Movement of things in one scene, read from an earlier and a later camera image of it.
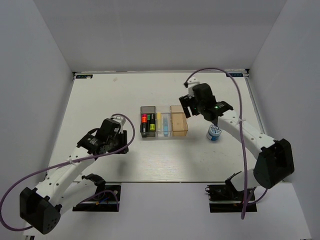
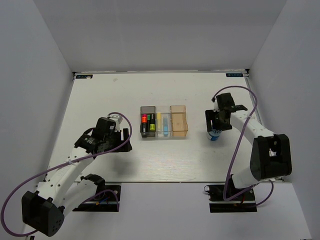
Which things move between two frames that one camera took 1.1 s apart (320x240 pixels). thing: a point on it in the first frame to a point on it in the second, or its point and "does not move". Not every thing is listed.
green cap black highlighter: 148,119 does not move
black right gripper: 187,102 to 210,115
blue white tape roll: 213,132 does not move
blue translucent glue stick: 165,124 does not move
